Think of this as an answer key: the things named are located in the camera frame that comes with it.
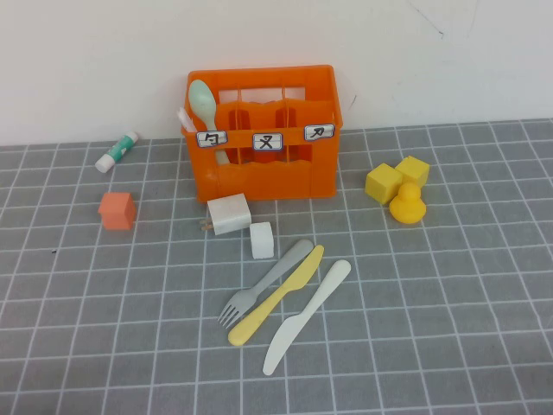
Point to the yellow plastic knife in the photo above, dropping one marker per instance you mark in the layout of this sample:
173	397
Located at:
268	305

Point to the white plastic knife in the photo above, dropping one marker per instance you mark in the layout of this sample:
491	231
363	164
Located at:
285	337

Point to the orange plastic cutlery holder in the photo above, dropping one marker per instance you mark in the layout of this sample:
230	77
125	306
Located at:
259	181

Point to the white cube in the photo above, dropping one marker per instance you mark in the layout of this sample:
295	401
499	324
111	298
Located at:
262	242

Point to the white charger plug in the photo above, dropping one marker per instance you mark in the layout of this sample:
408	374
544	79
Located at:
229	216

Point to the grey plastic fork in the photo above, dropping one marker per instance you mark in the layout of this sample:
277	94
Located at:
276	271

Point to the white label fork character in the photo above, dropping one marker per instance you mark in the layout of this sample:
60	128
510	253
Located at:
268	142

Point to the white label knife character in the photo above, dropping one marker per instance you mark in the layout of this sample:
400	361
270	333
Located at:
319	132

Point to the white label spoon character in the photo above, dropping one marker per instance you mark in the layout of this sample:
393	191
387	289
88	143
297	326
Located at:
211	139

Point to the yellow cube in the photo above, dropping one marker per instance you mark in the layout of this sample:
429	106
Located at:
382	183
415	170

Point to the white plastic utensil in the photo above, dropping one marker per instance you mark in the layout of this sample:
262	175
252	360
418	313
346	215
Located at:
185	119

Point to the pale green plastic spoon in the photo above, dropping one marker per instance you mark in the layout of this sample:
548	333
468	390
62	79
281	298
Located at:
202	101

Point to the yellow rubber duck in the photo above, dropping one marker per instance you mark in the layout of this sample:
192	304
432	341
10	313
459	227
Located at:
408	209

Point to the orange block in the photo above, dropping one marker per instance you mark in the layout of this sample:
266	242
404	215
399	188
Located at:
116	214

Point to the white green glue stick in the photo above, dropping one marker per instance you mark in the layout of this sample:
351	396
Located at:
116	151

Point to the grey grid mat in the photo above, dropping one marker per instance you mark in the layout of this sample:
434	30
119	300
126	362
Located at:
86	346

